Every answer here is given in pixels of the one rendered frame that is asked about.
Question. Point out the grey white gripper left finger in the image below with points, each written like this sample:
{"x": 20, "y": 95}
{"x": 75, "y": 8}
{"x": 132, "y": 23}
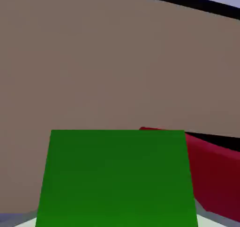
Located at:
{"x": 20, "y": 222}

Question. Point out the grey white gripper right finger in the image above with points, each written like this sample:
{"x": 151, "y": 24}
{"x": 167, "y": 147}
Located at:
{"x": 211, "y": 221}

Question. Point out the small green cube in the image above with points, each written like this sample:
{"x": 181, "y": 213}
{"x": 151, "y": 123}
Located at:
{"x": 116, "y": 178}

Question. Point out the small red cube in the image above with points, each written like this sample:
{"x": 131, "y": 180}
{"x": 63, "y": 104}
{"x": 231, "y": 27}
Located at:
{"x": 213, "y": 178}

